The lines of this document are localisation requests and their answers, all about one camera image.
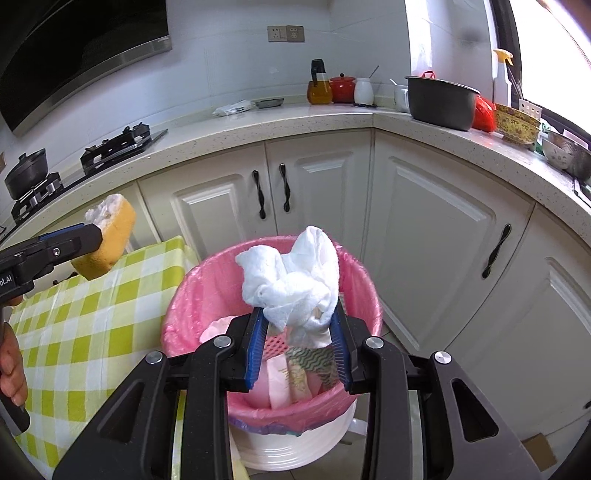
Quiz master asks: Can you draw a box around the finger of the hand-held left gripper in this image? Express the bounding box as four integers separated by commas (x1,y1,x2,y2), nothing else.
39,223,103,269

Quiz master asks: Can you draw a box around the black cooking pot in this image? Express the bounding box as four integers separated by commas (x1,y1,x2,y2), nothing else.
4,148,49,200

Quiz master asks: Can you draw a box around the pink foam fruit net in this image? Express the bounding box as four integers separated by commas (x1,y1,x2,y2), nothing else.
265,335,298,357

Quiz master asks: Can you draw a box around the person's left hand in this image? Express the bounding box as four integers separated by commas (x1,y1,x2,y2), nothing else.
0,296,29,407

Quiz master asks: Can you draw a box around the cardboard piece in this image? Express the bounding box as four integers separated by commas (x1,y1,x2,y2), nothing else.
521,434,558,472

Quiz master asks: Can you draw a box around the window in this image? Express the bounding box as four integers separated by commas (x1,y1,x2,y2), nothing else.
489,0,591,121

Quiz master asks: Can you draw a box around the zigzag patterned wrapper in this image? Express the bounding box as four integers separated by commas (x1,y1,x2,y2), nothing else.
284,344,340,393

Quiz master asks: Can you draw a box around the green checkered tablecloth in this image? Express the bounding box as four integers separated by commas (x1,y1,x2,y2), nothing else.
9,235,241,480

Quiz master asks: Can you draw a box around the white utensil holder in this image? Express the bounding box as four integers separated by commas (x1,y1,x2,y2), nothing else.
516,98,543,121

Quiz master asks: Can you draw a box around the red plastic bag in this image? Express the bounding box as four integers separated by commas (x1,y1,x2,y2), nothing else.
472,95,497,134

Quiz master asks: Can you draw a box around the pink-lined white trash bin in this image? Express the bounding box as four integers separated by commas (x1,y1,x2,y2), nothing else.
161,234,384,437

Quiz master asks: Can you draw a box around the spray bottle yellow nozzle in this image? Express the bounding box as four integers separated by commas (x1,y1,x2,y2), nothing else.
492,48,514,107

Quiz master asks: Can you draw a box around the white jar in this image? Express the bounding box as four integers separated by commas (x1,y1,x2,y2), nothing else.
353,78,375,105

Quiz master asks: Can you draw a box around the red lidded pot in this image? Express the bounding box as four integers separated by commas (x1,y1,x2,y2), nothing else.
329,73,356,104

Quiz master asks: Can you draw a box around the white plastic bag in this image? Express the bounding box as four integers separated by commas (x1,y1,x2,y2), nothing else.
212,99,257,117

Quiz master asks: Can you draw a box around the yellow patterned bowl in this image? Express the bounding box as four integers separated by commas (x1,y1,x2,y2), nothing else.
494,104,542,147

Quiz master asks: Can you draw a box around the oil bottle with black cap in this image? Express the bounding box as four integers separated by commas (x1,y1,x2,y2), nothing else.
307,59,334,105

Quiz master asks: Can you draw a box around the white tissue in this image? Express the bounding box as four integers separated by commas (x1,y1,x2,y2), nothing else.
235,225,341,348

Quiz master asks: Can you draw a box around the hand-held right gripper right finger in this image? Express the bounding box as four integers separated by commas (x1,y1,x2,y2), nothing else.
330,298,542,480

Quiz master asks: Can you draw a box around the black gas stove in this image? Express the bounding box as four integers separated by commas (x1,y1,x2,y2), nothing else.
9,124,169,227

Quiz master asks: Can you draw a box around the black range hood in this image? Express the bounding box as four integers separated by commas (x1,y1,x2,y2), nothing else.
0,0,173,138

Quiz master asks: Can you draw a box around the yellow sponge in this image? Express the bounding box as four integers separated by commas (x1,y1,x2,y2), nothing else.
71,194,137,281

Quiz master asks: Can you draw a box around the double wall socket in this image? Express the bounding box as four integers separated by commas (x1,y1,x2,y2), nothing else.
267,25,305,44

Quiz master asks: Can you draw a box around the grey cooking pot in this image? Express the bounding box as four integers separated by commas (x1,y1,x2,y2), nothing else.
405,71,482,131

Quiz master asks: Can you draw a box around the steel bowl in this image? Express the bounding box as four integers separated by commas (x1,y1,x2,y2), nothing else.
541,130,591,181

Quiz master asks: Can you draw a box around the black cabinet handle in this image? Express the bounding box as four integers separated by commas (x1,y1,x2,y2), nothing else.
278,164,291,213
481,224,512,280
252,169,267,219

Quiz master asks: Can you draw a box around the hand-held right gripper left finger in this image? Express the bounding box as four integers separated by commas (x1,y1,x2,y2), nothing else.
52,305,271,480

